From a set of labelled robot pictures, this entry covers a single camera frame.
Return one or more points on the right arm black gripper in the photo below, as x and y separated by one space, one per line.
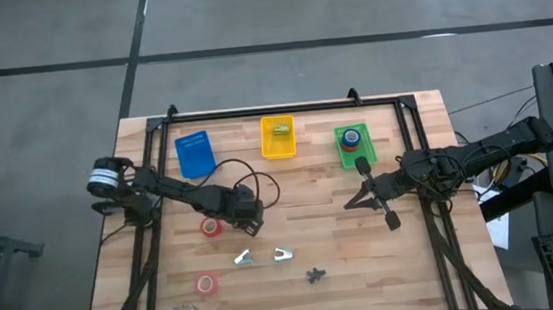
392 185

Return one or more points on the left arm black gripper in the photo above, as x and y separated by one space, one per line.
245 203

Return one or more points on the red tape roll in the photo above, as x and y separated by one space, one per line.
199 284
204 227
351 149

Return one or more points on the green staples box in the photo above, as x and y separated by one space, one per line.
282 130

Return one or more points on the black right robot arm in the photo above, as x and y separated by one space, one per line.
482 154

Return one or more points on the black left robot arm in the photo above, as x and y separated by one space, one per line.
184 190

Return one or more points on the blue tape roll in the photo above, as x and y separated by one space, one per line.
344 138

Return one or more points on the green plastic basket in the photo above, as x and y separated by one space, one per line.
364 155

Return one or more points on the small black toy figure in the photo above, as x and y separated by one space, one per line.
315 275

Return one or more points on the yellow plastic basket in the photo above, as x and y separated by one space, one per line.
278 147

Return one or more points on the blue plastic basket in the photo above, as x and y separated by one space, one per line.
195 154

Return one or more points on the white paper sheet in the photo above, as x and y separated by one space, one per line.
500 233

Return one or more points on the black desk bar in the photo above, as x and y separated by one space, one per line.
511 197

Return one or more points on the black table frame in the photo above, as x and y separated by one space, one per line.
277 110

